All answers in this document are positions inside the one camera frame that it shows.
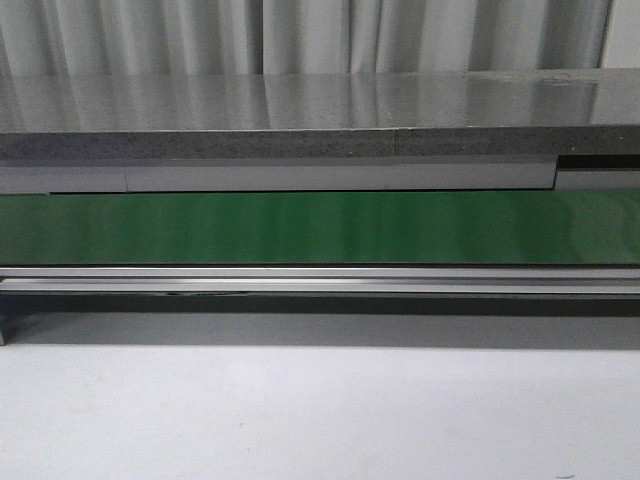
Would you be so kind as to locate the grey panel under counter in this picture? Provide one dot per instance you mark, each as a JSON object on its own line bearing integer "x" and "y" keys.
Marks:
{"x": 475, "y": 172}

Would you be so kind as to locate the dark granite counter slab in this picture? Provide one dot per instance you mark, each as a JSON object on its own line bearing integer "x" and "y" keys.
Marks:
{"x": 540, "y": 112}

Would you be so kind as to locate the green conveyor belt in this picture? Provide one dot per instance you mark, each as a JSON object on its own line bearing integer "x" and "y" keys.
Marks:
{"x": 455, "y": 227}

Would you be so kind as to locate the aluminium conveyor side rail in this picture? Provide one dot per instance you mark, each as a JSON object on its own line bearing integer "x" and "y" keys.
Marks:
{"x": 477, "y": 307}

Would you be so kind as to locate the white pleated curtain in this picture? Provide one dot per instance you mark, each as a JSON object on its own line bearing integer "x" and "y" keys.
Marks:
{"x": 277, "y": 37}

